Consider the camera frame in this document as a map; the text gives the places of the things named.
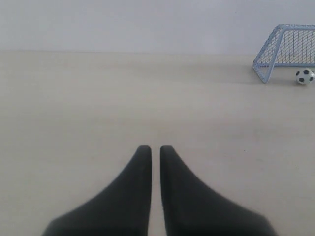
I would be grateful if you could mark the small white soccer goal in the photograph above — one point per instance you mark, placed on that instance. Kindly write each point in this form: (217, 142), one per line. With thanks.
(288, 45)

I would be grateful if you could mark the small black-white soccer ball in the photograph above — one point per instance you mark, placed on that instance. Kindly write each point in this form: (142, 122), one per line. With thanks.
(305, 76)

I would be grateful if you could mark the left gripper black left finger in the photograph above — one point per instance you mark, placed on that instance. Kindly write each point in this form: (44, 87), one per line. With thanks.
(121, 209)

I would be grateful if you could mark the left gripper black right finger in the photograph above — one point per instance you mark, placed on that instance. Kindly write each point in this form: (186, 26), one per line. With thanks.
(191, 208)

